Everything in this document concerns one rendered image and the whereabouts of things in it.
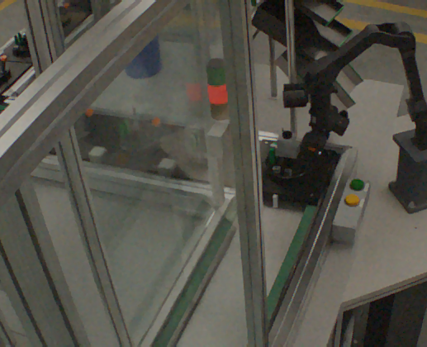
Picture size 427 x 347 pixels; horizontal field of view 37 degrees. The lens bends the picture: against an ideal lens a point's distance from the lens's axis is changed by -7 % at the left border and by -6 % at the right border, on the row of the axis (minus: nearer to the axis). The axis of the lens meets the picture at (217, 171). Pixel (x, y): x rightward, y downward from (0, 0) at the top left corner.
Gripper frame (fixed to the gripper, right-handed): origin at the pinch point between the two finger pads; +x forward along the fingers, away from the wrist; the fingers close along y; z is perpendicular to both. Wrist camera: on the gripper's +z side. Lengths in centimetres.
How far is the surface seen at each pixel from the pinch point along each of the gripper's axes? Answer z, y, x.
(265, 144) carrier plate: -19.8, 8.6, 11.7
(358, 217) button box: 14.9, -14.7, 12.7
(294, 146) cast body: -7.7, -0.6, 3.2
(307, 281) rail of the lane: 7.8, -40.9, 12.6
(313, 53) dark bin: -8.7, 26.0, -13.2
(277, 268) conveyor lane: -2.3, -34.8, 17.0
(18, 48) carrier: -145, 47, 10
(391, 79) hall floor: -7, 221, 109
